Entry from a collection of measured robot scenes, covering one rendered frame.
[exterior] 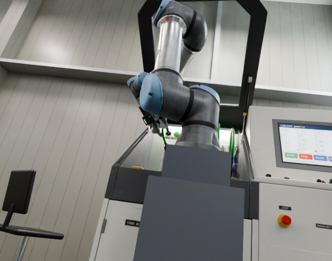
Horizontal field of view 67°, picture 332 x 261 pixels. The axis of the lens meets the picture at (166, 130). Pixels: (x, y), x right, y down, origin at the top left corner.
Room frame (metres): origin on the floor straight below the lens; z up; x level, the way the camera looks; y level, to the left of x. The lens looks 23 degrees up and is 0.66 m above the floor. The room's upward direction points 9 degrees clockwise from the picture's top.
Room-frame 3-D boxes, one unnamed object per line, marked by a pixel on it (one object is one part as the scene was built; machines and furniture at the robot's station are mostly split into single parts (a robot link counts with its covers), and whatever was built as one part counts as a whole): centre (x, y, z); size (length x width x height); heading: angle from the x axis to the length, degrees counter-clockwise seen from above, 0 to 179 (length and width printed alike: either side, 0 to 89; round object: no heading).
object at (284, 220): (1.05, -0.54, 0.80); 0.05 x 0.04 x 0.05; 78
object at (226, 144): (1.62, -0.45, 1.20); 0.13 x 0.03 x 0.31; 78
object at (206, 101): (0.73, -0.10, 1.07); 0.13 x 0.12 x 0.14; 109
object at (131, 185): (1.18, -0.11, 0.87); 0.62 x 0.04 x 0.16; 78
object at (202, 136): (0.73, -0.11, 0.95); 0.15 x 0.15 x 0.10
